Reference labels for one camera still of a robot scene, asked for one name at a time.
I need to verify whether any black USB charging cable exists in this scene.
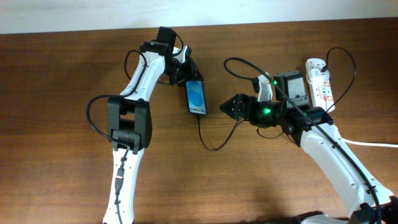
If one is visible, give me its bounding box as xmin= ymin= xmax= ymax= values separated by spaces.
xmin=195 ymin=47 xmax=357 ymax=152

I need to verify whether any white USB charger adapter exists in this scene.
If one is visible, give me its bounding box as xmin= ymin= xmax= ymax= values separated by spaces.
xmin=307 ymin=68 xmax=330 ymax=85

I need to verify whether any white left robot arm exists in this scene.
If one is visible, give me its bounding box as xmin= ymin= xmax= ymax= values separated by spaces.
xmin=103 ymin=27 xmax=203 ymax=224

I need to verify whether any white power strip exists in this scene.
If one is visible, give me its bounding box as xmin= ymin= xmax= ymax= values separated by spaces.
xmin=305 ymin=58 xmax=335 ymax=112

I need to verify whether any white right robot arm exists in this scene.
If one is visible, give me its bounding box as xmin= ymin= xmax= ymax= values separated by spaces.
xmin=220 ymin=70 xmax=397 ymax=223

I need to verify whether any blue Galaxy smartphone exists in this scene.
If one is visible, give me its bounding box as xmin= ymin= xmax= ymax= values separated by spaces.
xmin=185 ymin=80 xmax=206 ymax=115

